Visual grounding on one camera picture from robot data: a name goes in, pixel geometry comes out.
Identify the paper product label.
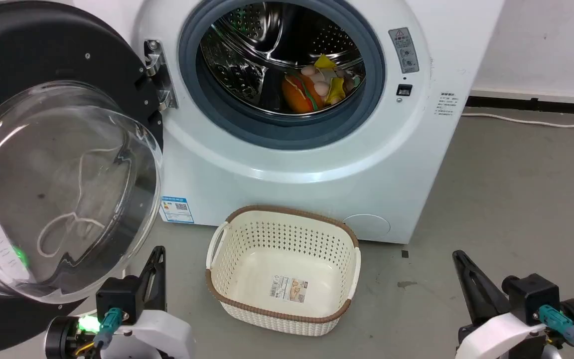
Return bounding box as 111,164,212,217
268,275,308,304

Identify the round white filter cover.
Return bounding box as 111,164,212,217
342,214,392,237

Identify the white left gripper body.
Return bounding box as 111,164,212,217
99,309,194,359

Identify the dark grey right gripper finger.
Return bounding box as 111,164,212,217
452,250,512,326

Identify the teal plug gripper cable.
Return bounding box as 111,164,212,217
538,305,574,359
92,307,124,350

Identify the blue energy label sticker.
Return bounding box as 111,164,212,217
160,195,195,224

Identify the black round glass washer door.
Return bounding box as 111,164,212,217
0,0,164,357

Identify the black baseboard strip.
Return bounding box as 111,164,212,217
466,95,574,117

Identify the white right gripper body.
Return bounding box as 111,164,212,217
455,311,547,359

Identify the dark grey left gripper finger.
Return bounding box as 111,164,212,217
139,245,167,312

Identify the white front-load washing machine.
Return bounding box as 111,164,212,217
70,0,507,245

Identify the cream plastic laundry basket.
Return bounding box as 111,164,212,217
205,204,362,338

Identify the yellow cloth toy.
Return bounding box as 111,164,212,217
313,54,347,105

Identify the grey warning label sticker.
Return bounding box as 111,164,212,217
388,27,421,75

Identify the metal door hinge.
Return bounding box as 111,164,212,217
143,39,178,111

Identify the orange hamburger plush toy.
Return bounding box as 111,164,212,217
281,75,325,115

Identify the teal plug right gripper cable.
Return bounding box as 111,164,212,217
538,305,574,359

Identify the white floor cable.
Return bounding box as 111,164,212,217
461,112,574,129

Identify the stainless steel washer drum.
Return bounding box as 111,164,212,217
197,1,367,117

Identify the beige plush doll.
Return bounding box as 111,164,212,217
300,64,362,105

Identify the teal plug left gripper cable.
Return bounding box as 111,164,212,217
92,307,124,350

